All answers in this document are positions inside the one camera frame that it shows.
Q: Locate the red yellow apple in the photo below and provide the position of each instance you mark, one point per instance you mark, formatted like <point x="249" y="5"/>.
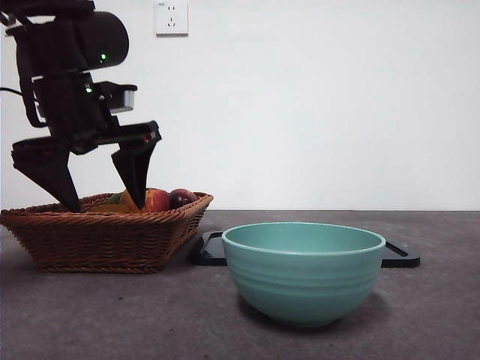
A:
<point x="157" y="200"/>

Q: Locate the teal ribbed bowl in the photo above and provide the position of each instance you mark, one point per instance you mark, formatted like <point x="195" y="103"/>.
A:
<point x="303" y="285"/>

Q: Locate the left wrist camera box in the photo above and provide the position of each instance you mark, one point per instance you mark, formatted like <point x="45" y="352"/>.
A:
<point x="127" y="99"/>

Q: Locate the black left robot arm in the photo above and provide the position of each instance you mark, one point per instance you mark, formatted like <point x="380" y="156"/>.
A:
<point x="56" y="37"/>

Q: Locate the brown kiwi fruit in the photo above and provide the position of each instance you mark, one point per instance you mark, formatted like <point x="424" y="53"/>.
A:
<point x="107" y="209"/>

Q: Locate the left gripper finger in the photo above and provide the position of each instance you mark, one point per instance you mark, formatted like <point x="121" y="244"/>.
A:
<point x="133" y="168"/>
<point x="45" y="168"/>

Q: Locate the black rectangular tray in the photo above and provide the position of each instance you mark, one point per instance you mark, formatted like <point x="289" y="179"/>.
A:
<point x="210" y="253"/>

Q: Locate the green avocado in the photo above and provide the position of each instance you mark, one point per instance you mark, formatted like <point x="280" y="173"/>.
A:
<point x="114" y="198"/>

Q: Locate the brown wicker basket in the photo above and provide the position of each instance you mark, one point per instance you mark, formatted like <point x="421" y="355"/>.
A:
<point x="97" y="243"/>

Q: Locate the dark red plum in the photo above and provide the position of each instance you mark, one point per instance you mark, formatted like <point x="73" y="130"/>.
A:
<point x="182" y="198"/>

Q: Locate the white wall socket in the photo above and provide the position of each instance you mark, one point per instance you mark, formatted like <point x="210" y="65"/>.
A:
<point x="172" y="18"/>

